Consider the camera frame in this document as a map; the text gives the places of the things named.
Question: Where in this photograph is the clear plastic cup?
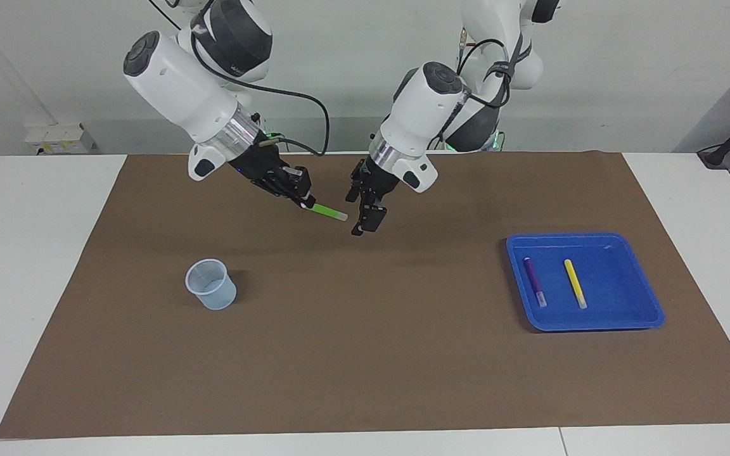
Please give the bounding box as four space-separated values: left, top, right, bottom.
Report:
185 258 238 311

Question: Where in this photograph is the green pen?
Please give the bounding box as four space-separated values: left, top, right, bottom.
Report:
306 201 349 223

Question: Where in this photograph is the yellow pen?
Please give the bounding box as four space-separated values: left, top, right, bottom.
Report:
563 258 588 310

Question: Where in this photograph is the blue plastic tray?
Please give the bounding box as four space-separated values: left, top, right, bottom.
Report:
506 232 665 333

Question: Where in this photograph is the brown table mat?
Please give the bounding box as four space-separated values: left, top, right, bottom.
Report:
0 152 730 440

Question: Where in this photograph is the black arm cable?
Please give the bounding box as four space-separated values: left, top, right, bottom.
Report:
150 0 330 158
457 25 525 108

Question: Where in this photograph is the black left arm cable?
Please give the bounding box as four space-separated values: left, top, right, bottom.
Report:
457 25 525 108

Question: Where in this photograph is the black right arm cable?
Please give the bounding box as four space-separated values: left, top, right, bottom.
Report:
150 0 330 158

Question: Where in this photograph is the purple pen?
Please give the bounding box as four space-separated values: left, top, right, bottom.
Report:
523 256 548 308

